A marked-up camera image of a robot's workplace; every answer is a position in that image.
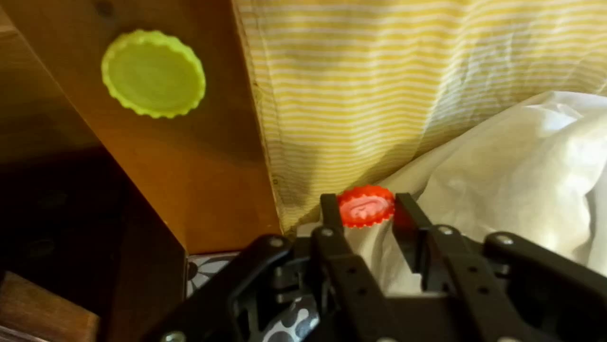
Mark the wooden bunk bed frame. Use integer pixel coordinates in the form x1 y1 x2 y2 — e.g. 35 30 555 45
0 0 284 254

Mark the yellow token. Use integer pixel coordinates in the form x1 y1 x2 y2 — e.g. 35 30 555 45
98 28 208 121

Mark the red token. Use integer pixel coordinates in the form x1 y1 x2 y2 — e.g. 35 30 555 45
335 182 398 230

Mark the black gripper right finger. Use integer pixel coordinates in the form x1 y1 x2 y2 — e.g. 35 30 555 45
392 192 607 342

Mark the yellow striped bed sheet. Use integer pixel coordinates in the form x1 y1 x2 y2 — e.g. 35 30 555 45
229 0 607 233

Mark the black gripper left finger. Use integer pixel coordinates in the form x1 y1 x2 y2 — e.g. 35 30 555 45
143 192 394 342

